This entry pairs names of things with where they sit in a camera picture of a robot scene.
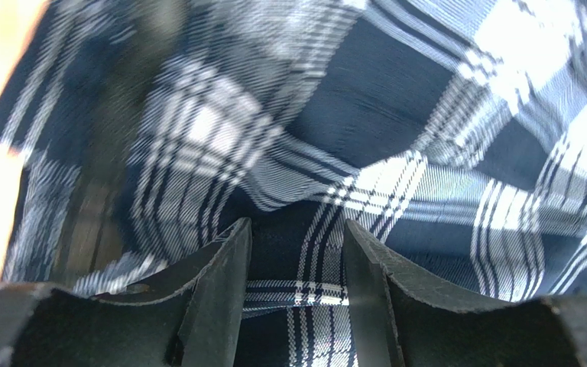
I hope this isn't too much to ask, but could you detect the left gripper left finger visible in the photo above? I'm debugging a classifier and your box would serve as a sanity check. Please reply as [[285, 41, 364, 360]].
[[0, 218, 251, 366]]

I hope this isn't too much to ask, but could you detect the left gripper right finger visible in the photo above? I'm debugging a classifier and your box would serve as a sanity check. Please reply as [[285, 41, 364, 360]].
[[343, 220, 587, 367]]

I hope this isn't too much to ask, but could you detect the grey white plaid skirt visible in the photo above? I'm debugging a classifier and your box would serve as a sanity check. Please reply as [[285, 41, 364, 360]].
[[0, 1, 587, 366]]

